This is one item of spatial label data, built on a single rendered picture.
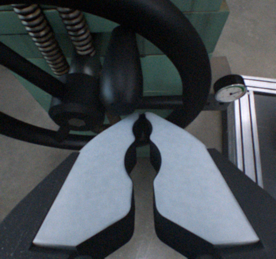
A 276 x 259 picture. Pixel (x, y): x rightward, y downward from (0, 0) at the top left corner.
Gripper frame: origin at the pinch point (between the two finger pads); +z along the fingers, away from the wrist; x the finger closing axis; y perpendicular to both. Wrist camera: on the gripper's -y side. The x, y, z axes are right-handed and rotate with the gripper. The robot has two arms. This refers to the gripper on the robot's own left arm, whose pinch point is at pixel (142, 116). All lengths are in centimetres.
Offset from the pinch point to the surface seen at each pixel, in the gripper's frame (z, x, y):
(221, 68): 38.1, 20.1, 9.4
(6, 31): 14.5, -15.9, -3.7
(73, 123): 7.4, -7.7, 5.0
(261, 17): 163, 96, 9
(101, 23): 14.2, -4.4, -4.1
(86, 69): 11.9, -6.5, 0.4
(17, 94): 102, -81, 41
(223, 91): 26.6, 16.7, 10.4
